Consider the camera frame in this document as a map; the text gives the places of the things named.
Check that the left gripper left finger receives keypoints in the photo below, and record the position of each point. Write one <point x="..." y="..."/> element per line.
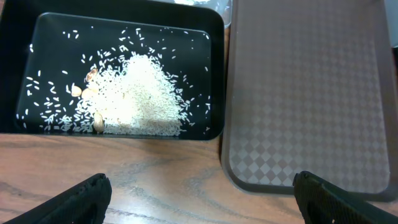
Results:
<point x="85" y="202"/>

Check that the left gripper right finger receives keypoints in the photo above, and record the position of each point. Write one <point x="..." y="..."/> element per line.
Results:
<point x="322" y="202"/>

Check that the rice and nut scraps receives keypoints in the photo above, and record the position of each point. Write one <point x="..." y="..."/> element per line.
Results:
<point x="137" y="80"/>

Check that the dark brown serving tray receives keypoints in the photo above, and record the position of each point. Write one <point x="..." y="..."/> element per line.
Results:
<point x="311" y="86"/>

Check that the black rectangular tray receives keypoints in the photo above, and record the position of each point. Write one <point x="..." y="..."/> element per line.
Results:
<point x="24" y="23"/>

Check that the clear plastic bin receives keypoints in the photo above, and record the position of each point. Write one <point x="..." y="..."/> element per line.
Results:
<point x="222" y="7"/>

